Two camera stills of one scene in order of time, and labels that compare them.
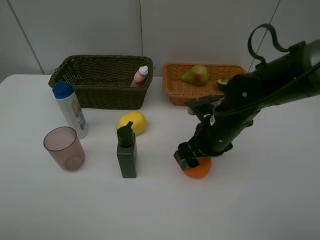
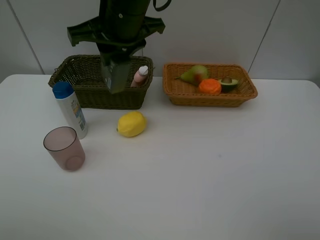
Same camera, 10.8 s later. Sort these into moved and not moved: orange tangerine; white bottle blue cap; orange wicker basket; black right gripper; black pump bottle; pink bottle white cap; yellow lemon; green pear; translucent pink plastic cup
Moved: orange tangerine; black pump bottle; black right gripper
Not moved: green pear; translucent pink plastic cup; pink bottle white cap; white bottle blue cap; orange wicker basket; yellow lemon
